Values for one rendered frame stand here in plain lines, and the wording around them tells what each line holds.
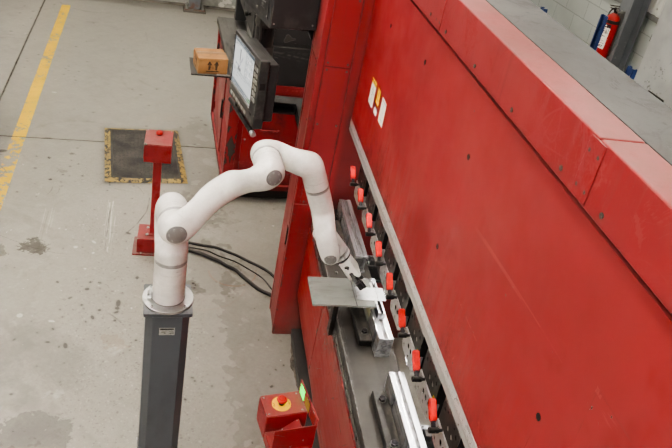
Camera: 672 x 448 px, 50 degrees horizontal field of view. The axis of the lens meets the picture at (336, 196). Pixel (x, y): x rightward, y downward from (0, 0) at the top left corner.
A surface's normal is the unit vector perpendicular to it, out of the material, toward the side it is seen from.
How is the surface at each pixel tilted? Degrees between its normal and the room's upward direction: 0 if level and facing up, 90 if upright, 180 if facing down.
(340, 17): 90
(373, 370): 0
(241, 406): 0
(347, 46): 90
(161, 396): 90
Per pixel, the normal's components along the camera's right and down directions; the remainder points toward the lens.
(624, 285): -0.98, -0.07
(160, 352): 0.21, 0.52
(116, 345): 0.17, -0.85
